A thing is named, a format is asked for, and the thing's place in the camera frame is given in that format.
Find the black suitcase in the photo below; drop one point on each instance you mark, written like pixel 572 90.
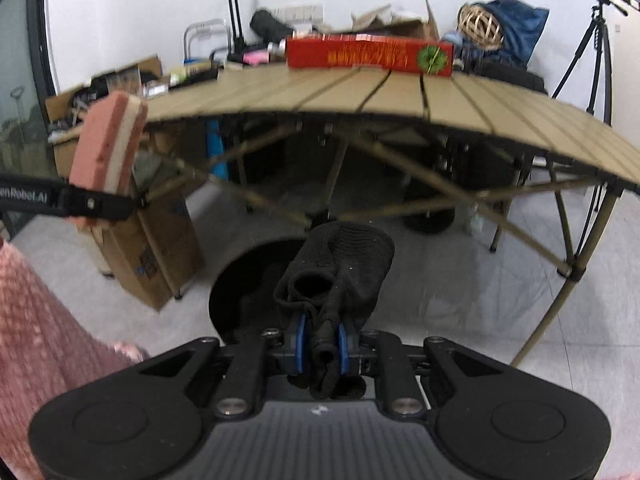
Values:
pixel 510 77

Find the brown cardboard box flap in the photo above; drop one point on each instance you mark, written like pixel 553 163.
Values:
pixel 150 65

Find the red cardboard box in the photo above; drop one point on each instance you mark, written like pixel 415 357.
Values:
pixel 350 55

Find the pink sponge block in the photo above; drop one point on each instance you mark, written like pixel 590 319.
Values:
pixel 107 140

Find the black fabric bag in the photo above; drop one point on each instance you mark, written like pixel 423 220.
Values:
pixel 267 25

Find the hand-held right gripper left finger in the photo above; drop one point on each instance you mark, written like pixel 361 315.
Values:
pixel 300 342

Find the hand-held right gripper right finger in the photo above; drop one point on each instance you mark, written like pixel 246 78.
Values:
pixel 343 347

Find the clear snack jar black lid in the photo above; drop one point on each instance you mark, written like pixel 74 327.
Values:
pixel 125 82

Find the black knit sock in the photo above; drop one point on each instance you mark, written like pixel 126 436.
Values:
pixel 345 260
pixel 200 76

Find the woven rattan ball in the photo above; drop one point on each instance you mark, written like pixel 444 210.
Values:
pixel 480 25

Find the black wheel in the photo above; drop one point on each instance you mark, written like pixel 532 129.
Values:
pixel 430 215

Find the black tripod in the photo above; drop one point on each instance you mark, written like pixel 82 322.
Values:
pixel 597 35

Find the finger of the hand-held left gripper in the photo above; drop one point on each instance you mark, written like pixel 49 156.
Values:
pixel 95 203

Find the blue fabric bag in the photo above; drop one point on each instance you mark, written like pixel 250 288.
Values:
pixel 520 25

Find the blue water bottle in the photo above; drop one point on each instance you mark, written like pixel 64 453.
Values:
pixel 452 38

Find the pink plastic packet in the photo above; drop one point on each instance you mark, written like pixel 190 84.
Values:
pixel 255 57

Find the glass door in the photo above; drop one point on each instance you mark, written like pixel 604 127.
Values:
pixel 20 60

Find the white wall socket panel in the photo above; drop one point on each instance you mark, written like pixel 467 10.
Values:
pixel 300 11

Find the black round trash bin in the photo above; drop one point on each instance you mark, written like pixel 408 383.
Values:
pixel 240 290

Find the folding slatted camping table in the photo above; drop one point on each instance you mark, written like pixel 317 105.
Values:
pixel 571 269

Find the person's left forearm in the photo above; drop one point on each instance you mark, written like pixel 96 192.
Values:
pixel 45 335

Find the large brown cardboard box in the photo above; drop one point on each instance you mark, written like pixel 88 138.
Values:
pixel 150 255

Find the open brown cardboard box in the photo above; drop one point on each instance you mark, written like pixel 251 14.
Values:
pixel 410 29

